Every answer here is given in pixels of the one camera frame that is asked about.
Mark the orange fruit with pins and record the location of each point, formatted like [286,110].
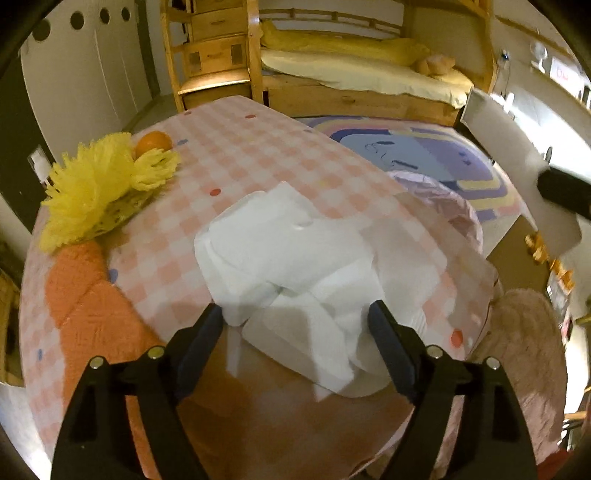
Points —
[152,141]

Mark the pale yellow bed sheet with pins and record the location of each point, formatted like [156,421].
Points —
[360,74]

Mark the white wall socket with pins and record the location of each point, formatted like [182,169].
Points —
[39,161]

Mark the small white fan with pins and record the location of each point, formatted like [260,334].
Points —
[538,53]

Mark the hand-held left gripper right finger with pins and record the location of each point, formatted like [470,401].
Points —
[388,341]

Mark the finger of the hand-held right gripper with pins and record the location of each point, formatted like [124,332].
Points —
[565,189]

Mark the white sign with red print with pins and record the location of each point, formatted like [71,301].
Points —
[565,71]

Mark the yellow blanket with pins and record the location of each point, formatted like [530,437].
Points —
[332,44]

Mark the wooden cabinet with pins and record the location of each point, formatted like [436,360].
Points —
[7,323]

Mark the white wardrobe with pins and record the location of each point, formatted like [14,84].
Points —
[92,69]

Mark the pastel rainbow rug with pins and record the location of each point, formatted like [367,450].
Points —
[438,152]

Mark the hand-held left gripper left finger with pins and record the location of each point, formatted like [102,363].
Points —
[203,341]

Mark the white tissue paper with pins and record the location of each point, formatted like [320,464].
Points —
[286,258]

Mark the wooden stair drawer unit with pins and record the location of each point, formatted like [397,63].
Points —
[212,55]

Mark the pink fluffy stool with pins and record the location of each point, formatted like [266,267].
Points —
[526,369]

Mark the wooden bunk bed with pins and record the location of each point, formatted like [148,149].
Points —
[360,97]

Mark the pink checked tablecloth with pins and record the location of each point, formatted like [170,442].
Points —
[286,152]

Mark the yellow fluffy pom-pom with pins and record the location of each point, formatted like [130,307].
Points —
[92,194]

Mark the orange fuzzy cloth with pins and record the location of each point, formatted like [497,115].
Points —
[83,295]

